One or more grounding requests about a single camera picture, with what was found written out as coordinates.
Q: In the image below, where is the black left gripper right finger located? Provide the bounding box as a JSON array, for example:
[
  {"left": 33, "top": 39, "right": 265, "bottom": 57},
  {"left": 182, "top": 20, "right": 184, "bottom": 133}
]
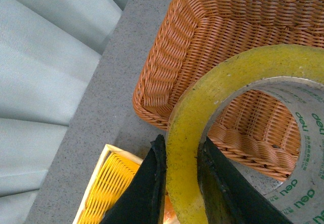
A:
[{"left": 197, "top": 138, "right": 291, "bottom": 223}]

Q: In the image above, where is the yellow wicker basket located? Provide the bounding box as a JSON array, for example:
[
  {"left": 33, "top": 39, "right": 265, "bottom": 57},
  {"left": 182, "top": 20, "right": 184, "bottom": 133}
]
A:
[{"left": 72, "top": 144, "right": 175, "bottom": 224}]

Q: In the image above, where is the brown wicker basket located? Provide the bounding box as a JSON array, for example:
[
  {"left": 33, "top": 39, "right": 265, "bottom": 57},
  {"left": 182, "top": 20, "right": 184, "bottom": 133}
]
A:
[{"left": 133, "top": 0, "right": 323, "bottom": 181}]

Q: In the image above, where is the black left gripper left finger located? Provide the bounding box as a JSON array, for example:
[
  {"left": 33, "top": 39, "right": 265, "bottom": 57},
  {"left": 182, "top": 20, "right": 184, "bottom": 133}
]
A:
[{"left": 101, "top": 134, "right": 167, "bottom": 224}]

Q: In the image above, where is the grey curtain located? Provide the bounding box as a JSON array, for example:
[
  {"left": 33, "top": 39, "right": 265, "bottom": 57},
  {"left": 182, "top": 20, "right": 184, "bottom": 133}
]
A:
[{"left": 1, "top": 0, "right": 128, "bottom": 223}]

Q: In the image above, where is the yellow tape roll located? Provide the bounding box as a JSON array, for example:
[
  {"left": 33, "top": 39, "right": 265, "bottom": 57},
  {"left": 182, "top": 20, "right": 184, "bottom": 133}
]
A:
[{"left": 167, "top": 45, "right": 323, "bottom": 223}]

